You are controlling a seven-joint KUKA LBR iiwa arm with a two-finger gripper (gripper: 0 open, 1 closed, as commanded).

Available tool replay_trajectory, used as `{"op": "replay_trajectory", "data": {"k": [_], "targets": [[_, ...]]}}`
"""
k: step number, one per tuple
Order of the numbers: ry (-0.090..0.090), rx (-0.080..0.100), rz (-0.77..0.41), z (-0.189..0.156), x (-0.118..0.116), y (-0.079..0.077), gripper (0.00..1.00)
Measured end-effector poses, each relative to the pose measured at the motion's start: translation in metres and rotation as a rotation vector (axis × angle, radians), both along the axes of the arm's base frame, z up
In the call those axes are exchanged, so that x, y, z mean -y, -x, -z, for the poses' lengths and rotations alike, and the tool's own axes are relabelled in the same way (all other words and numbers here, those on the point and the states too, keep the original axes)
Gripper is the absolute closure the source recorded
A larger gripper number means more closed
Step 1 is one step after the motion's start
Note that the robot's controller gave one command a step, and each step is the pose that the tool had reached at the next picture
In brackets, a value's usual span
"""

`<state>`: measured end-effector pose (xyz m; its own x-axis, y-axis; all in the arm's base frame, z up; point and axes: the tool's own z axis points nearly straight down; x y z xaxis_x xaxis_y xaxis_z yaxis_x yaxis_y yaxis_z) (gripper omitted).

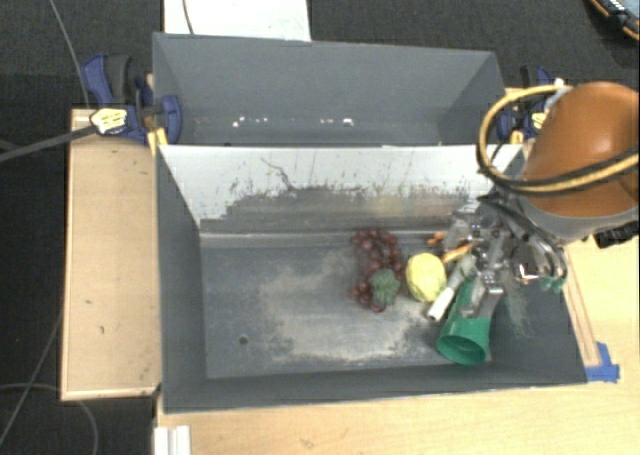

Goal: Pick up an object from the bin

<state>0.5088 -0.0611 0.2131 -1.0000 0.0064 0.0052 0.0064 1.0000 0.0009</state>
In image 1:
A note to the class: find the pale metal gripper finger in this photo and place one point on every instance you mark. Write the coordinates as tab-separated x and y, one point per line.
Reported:
462	277
484	304

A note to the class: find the green plastic cup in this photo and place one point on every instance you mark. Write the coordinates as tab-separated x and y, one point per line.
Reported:
462	340

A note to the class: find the orange toy carrot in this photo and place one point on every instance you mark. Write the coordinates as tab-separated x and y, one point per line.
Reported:
455	254

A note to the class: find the white tube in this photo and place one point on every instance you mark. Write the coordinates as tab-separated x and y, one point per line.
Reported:
442	304

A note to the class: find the yellow toy lemon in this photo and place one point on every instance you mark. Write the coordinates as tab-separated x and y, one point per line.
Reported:
425	277

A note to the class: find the purple toy grapes with leaf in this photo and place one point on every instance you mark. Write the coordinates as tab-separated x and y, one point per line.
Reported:
377	268

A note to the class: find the grey metal bin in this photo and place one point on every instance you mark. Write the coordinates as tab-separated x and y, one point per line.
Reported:
280	293

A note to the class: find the pale wood board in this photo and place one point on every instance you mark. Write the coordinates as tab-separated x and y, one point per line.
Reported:
110	263

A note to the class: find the black cylinder on white bracket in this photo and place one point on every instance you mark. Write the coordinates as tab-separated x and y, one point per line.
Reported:
617	235

